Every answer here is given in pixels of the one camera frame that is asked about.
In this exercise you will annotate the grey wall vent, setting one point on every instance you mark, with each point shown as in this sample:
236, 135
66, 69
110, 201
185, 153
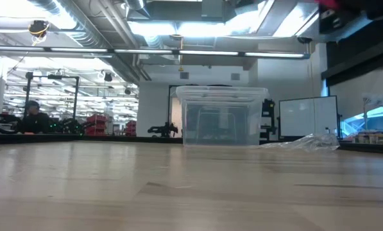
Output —
235, 76
184, 75

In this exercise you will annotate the clear plastic wrapper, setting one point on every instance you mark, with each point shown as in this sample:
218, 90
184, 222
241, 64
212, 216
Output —
313, 142

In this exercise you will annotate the black equipment stand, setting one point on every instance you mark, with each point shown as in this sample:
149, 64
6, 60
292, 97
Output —
268, 112

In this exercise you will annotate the red crepe bandage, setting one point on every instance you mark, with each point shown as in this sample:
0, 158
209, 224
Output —
326, 2

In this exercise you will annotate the whiteboard on black stand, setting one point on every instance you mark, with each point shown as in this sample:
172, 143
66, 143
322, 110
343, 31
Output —
306, 117

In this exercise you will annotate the long ceiling light bar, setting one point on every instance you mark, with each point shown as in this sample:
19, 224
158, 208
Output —
146, 51

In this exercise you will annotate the small black background robot arm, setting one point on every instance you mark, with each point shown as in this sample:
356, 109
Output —
162, 130

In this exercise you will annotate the black gantry frame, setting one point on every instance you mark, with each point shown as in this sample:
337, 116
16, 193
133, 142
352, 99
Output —
54, 77

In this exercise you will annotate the large red bin rack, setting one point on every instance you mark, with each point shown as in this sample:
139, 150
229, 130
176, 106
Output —
96, 123

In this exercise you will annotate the person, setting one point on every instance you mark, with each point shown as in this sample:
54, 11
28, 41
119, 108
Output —
35, 122

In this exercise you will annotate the black hanging spotlight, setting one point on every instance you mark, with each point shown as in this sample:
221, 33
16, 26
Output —
108, 77
128, 91

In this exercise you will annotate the black ceiling camera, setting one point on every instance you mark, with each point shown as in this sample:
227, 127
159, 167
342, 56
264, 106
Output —
38, 28

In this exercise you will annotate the shelf with small items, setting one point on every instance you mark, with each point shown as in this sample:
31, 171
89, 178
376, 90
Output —
371, 138

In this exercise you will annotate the black dome security camera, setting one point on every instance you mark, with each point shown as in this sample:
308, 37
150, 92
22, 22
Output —
304, 40

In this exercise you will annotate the clear plastic storage box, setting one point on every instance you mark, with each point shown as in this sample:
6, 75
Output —
221, 125

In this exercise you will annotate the small red bin rack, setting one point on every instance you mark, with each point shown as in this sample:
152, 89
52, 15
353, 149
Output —
131, 128

